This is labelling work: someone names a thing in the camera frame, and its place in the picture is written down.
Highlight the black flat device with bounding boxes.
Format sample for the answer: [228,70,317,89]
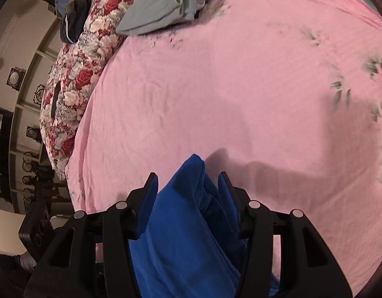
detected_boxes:
[51,82,63,119]

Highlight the black framed round picture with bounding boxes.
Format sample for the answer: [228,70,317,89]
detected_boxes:
[6,67,26,92]
[34,84,46,107]

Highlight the folded grey garment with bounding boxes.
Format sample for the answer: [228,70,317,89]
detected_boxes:
[116,0,217,36]

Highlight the person's left hand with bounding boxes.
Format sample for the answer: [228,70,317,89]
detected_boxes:
[19,252,39,271]

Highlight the blue and red pants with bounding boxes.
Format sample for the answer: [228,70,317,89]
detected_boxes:
[127,153,281,298]

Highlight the red floral quilt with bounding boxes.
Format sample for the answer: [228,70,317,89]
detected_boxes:
[39,0,139,181]

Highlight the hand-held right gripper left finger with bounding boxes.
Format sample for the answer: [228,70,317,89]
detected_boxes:
[23,172,159,298]

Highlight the dark garment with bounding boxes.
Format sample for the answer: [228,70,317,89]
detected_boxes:
[59,0,92,44]

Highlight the white wall shelf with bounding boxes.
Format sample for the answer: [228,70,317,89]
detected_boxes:
[0,0,70,215]

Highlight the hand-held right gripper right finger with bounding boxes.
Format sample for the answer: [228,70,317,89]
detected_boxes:
[218,171,353,298]

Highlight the pink floral bed sheet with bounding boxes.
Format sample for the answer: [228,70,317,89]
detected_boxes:
[65,0,382,298]

